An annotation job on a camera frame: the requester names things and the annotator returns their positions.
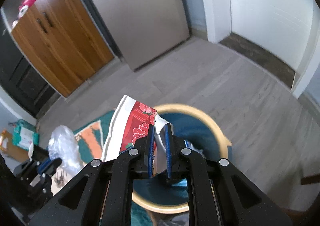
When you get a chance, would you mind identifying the grey refrigerator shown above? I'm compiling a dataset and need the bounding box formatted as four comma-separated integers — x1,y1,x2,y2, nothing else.
92,0,189,70

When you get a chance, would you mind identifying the brown cardboard box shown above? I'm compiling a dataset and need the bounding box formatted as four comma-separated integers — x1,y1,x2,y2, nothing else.
1,129,29,162

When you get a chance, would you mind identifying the wooden cabinet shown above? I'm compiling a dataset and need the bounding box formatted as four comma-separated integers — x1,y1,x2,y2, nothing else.
11,0,113,98

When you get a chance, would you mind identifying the clear plastic bag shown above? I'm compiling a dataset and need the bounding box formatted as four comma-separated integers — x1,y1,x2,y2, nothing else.
48,125,84,177

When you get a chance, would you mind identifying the teal and orange rug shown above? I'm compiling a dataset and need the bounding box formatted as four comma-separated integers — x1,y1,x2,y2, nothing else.
52,110,156,226

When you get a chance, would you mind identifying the green wet wipes pack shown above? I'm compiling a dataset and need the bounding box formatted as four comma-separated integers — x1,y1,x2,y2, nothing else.
12,119,39,150

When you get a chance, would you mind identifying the red white snack wrapper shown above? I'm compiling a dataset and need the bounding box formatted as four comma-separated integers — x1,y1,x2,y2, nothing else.
101,95,168,176

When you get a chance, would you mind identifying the black paper cup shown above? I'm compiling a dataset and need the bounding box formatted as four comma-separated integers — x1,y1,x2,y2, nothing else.
28,143,49,162

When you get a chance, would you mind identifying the black door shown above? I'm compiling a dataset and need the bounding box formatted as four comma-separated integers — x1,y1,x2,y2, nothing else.
1,10,60,119

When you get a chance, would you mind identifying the teal bin with yellow rim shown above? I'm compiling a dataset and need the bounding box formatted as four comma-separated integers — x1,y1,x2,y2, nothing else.
132,104,232,214

